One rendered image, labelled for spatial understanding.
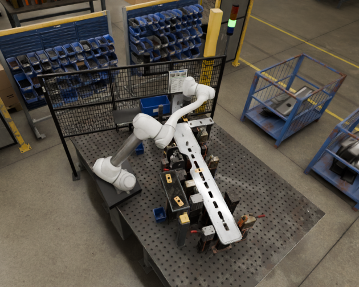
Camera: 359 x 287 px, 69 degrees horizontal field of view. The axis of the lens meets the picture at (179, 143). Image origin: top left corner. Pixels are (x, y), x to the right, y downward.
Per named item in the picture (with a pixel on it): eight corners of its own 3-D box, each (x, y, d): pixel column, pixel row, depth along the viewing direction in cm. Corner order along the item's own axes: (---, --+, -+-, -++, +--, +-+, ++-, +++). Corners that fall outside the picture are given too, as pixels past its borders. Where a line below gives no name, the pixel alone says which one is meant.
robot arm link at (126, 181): (126, 193, 242) (133, 195, 222) (109, 184, 235) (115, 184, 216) (134, 178, 247) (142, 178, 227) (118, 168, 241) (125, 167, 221)
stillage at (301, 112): (282, 97, 505) (302, 52, 436) (318, 121, 464) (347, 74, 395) (239, 119, 451) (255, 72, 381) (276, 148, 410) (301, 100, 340)
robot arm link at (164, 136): (178, 130, 202) (164, 120, 198) (170, 148, 193) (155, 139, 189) (170, 135, 213) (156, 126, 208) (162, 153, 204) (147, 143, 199)
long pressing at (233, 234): (246, 238, 203) (247, 237, 202) (220, 246, 197) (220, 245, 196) (187, 122, 290) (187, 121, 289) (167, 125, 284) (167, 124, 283)
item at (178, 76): (186, 91, 303) (188, 68, 280) (167, 94, 296) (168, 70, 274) (185, 90, 304) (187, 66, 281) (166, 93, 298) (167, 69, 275)
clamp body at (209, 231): (210, 251, 223) (217, 234, 197) (198, 255, 220) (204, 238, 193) (205, 241, 229) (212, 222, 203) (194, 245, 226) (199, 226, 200)
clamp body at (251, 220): (248, 240, 233) (260, 221, 206) (233, 244, 229) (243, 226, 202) (242, 229, 239) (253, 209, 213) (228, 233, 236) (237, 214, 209)
